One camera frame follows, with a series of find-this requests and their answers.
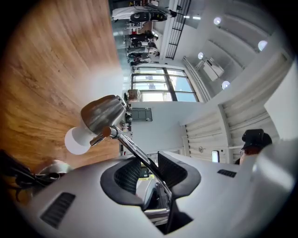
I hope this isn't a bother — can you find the black head-mounted camera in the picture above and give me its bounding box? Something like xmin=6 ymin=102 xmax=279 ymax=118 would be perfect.
xmin=241 ymin=128 xmax=273 ymax=150

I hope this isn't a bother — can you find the black balcony railing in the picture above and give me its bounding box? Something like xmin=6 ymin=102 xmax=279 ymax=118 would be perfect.
xmin=165 ymin=0 xmax=192 ymax=60

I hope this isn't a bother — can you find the silver desk lamp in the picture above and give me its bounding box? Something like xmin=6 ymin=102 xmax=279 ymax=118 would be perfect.
xmin=64 ymin=94 xmax=174 ymax=226

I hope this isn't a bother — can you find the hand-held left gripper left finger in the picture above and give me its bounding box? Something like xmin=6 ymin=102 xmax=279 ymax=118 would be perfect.
xmin=23 ymin=157 xmax=164 ymax=238

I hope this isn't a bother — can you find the brown container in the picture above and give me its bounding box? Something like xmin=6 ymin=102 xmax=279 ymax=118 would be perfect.
xmin=128 ymin=89 xmax=142 ymax=103

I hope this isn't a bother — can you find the gray door panel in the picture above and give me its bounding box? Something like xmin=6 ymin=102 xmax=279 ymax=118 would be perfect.
xmin=131 ymin=107 xmax=153 ymax=122

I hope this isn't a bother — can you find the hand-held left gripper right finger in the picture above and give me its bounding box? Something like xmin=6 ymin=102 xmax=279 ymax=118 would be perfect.
xmin=158 ymin=151 xmax=278 ymax=238

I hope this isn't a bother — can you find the large window wall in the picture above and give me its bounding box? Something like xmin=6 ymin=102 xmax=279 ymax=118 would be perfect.
xmin=131 ymin=67 xmax=199 ymax=103

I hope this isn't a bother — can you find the cluster of bottles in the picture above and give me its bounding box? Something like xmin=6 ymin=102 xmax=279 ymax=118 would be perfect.
xmin=122 ymin=111 xmax=131 ymax=133

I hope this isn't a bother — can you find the white air conditioner unit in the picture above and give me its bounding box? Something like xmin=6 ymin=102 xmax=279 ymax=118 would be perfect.
xmin=202 ymin=57 xmax=224 ymax=81

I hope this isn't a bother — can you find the black cable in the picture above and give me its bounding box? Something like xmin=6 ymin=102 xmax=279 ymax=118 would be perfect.
xmin=0 ymin=150 xmax=60 ymax=205

